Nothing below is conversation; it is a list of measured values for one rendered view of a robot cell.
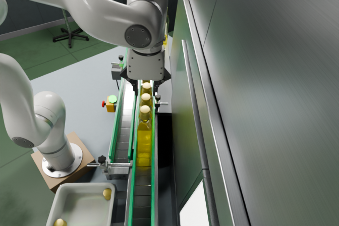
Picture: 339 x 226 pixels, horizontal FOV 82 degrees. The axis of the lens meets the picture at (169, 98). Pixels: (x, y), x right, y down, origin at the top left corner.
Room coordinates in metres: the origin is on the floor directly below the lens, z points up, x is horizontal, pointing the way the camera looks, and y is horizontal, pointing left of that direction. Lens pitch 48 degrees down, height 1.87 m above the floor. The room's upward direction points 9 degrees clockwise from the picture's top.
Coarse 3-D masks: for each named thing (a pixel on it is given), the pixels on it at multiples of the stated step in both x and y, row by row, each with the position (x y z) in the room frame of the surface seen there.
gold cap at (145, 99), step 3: (141, 96) 0.46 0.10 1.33; (144, 96) 0.47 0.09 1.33; (147, 96) 0.47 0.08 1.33; (141, 99) 0.46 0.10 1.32; (144, 99) 0.45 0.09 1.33; (147, 99) 0.45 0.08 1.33; (141, 102) 0.46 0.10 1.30; (144, 102) 0.45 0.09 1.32; (147, 102) 0.45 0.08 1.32; (141, 105) 0.46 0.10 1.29; (147, 105) 0.45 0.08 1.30
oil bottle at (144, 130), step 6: (138, 120) 0.41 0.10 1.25; (150, 120) 0.42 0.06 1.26; (138, 126) 0.39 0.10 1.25; (144, 126) 0.39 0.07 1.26; (150, 126) 0.39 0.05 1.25; (138, 132) 0.38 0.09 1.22; (144, 132) 0.38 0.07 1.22; (150, 132) 0.39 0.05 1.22; (138, 138) 0.38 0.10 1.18; (144, 138) 0.38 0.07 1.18; (150, 138) 0.39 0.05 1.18; (138, 144) 0.38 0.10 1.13; (144, 144) 0.38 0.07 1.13; (150, 144) 0.39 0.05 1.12; (138, 150) 0.38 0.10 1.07; (144, 150) 0.38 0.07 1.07
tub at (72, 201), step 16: (64, 192) 0.19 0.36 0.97; (80, 192) 0.21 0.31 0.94; (96, 192) 0.22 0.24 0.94; (112, 192) 0.21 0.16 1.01; (64, 208) 0.14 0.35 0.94; (80, 208) 0.15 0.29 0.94; (96, 208) 0.16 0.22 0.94; (112, 208) 0.16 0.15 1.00; (48, 224) 0.07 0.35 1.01; (80, 224) 0.10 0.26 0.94; (96, 224) 0.11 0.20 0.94
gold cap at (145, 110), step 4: (140, 108) 0.41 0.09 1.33; (144, 108) 0.41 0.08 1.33; (148, 108) 0.41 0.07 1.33; (140, 112) 0.40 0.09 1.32; (144, 112) 0.39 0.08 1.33; (148, 112) 0.40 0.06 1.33; (140, 116) 0.40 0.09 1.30; (144, 116) 0.39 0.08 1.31; (148, 116) 0.40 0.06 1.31; (144, 120) 0.39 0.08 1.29
